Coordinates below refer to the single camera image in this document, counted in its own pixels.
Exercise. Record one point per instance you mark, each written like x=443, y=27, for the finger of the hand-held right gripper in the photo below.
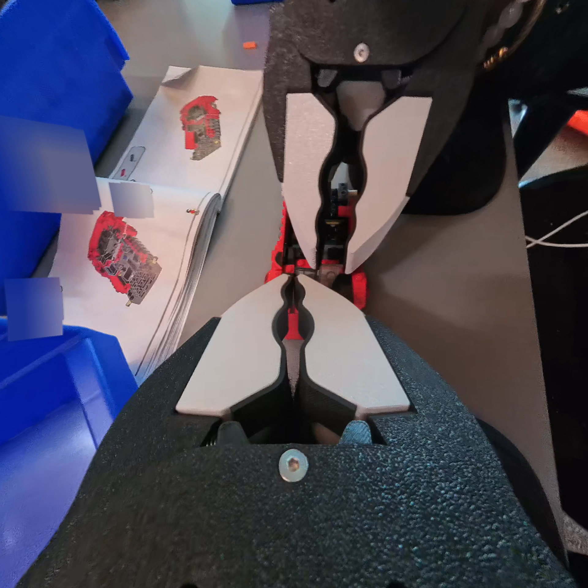
x=303, y=156
x=390, y=160

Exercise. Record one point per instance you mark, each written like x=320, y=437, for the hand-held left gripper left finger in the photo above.
x=229, y=363

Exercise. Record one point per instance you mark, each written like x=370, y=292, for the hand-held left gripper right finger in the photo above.
x=353, y=363

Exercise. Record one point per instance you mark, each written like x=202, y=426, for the red toy brick car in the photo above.
x=359, y=289

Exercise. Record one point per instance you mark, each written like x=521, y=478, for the blue plastic bin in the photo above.
x=50, y=390
x=246, y=2
x=55, y=59

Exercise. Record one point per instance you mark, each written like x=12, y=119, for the open instruction booklet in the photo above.
x=229, y=101

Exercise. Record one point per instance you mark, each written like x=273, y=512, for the orange plastic object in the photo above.
x=579, y=126

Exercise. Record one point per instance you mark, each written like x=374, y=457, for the black plastic frame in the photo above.
x=542, y=119

